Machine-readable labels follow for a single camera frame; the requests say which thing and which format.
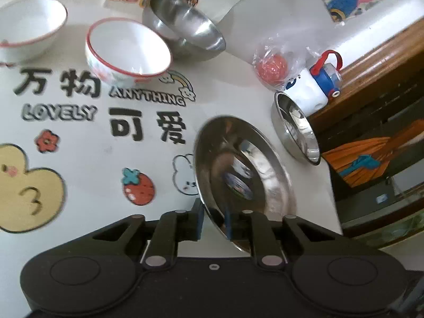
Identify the red ball in bag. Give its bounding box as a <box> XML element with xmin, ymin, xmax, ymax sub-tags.
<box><xmin>255</xmin><ymin>54</ymin><xmax>288</xmax><ymax>85</ymax></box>

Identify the clear plastic bag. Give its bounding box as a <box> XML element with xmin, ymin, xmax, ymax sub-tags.
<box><xmin>252</xmin><ymin>29</ymin><xmax>328</xmax><ymax>91</ymax></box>

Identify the small steel dish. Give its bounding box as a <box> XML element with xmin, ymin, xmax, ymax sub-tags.
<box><xmin>271</xmin><ymin>92</ymin><xmax>321</xmax><ymax>166</ymax></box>

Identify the large steel mixing bowl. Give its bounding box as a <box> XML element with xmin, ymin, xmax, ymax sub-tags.
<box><xmin>142</xmin><ymin>0</ymin><xmax>226</xmax><ymax>61</ymax></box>

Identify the white bowl red rim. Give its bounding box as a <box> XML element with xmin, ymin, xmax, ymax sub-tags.
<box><xmin>85</xmin><ymin>17</ymin><xmax>173</xmax><ymax>88</ymax></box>
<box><xmin>1</xmin><ymin>0</ymin><xmax>68</xmax><ymax>66</ymax></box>

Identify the large steel plate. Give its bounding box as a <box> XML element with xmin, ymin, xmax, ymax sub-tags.
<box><xmin>193</xmin><ymin>116</ymin><xmax>297</xmax><ymax>238</ymax></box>

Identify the brown wooden frame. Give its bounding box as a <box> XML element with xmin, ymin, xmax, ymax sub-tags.
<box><xmin>309</xmin><ymin>19</ymin><xmax>423</xmax><ymax>131</ymax></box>

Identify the white blue water bottle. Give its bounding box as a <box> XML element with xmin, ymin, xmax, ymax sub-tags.
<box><xmin>285</xmin><ymin>50</ymin><xmax>343</xmax><ymax>117</ymax></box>

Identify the orange cloth with teal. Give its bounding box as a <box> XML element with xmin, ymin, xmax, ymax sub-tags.
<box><xmin>322</xmin><ymin>118</ymin><xmax>423</xmax><ymax>187</ymax></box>

